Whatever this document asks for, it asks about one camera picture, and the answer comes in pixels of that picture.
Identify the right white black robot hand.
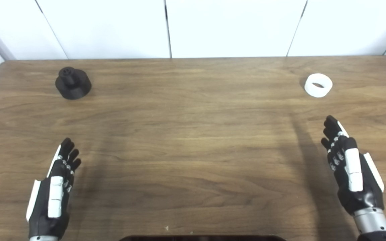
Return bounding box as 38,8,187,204
321,115,385,215

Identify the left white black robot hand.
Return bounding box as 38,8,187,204
26,137,82,238

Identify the white plastic ring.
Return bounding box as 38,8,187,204
304,73,333,98

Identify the round black plastic part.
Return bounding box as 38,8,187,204
55,67,92,100

